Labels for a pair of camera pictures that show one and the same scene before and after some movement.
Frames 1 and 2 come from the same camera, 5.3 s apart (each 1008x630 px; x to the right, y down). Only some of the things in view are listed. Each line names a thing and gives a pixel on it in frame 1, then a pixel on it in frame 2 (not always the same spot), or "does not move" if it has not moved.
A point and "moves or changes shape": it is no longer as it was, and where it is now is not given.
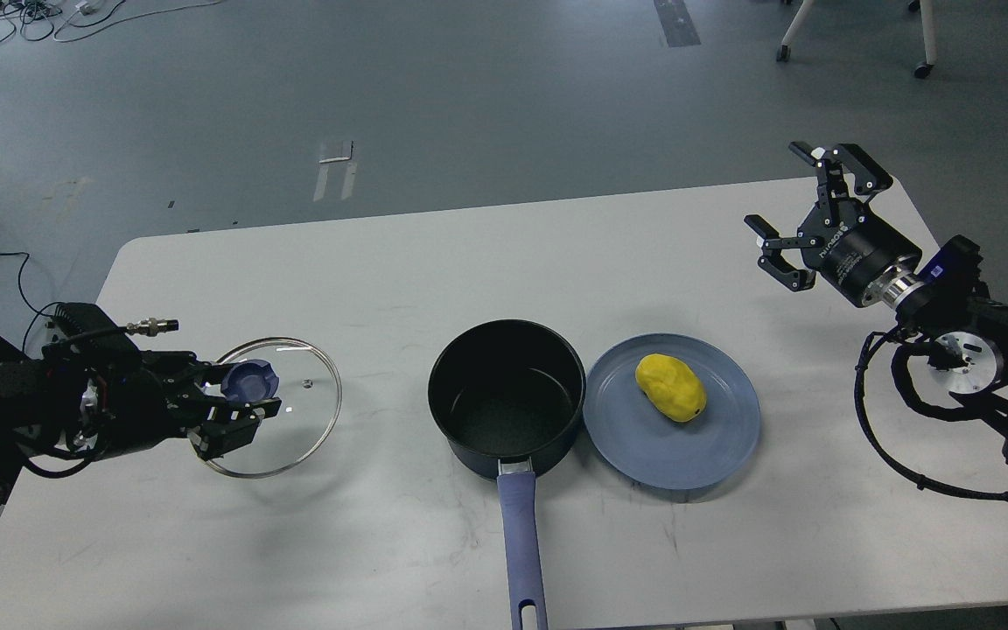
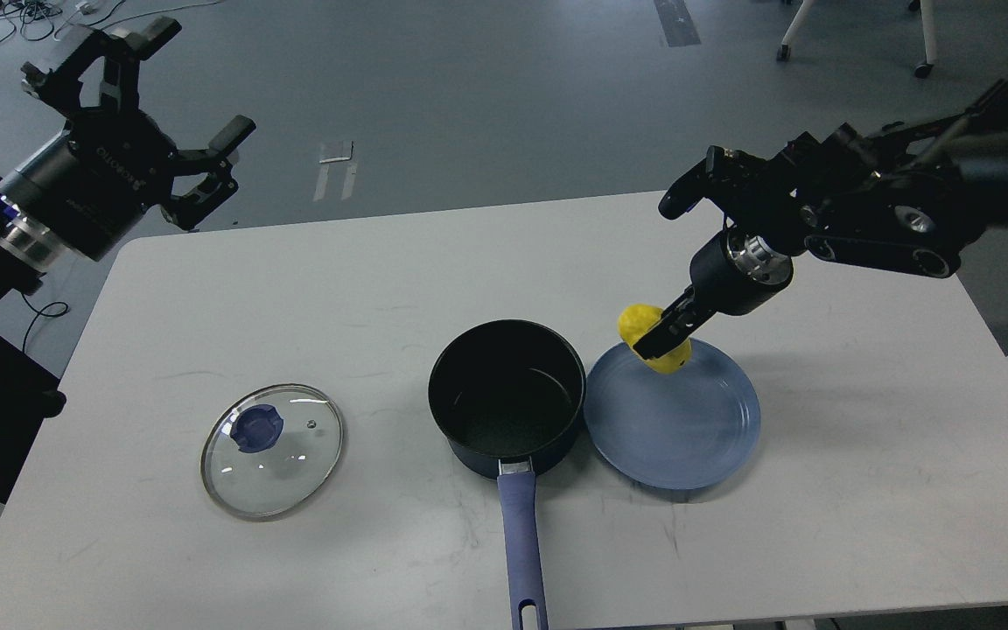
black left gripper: [131, 400] → [90, 185]
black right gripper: [845, 242] → [731, 274]
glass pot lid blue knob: [249, 381] moves or changes shape
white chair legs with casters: [920, 71] does not move
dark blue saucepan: [511, 392] does not move
